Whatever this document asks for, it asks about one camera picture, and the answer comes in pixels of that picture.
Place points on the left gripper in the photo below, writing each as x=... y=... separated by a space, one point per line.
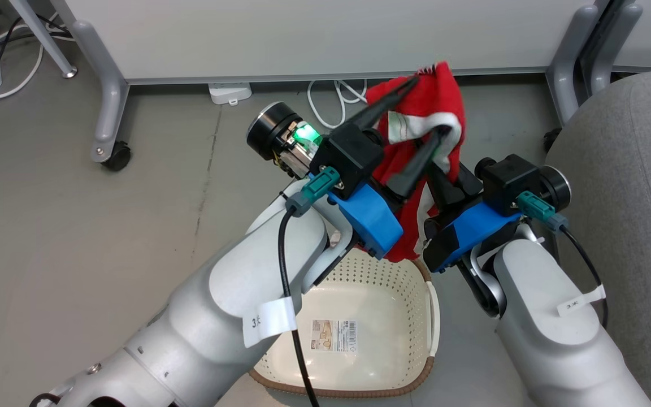
x=351 y=155

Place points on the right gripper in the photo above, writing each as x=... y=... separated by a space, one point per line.
x=506 y=175

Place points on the red and white cloth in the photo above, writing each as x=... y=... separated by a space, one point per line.
x=435 y=96

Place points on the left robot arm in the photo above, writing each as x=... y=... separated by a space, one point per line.
x=218 y=299

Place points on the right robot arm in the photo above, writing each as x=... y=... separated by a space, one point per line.
x=551 y=333

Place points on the grey fabric chair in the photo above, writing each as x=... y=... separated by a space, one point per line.
x=630 y=198

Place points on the black caster wheel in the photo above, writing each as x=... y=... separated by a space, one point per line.
x=117 y=158
x=551 y=140

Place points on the large white partition panel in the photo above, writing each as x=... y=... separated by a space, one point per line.
x=331 y=34

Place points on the cream perforated laundry basket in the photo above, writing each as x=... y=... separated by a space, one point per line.
x=370 y=294

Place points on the grey partition foot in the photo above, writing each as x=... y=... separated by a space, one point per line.
x=565 y=73
x=613 y=39
x=105 y=85

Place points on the basket label sticker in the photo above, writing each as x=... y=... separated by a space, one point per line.
x=334 y=334

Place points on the grey metal table leg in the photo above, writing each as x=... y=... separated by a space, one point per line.
x=43 y=34

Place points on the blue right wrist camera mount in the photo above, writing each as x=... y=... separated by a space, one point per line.
x=472 y=226

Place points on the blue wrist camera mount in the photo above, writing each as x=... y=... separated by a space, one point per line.
x=368 y=217
x=472 y=226

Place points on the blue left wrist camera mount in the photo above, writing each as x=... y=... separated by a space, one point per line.
x=368 y=217

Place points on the white wall adapter box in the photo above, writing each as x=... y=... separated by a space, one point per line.
x=229 y=92

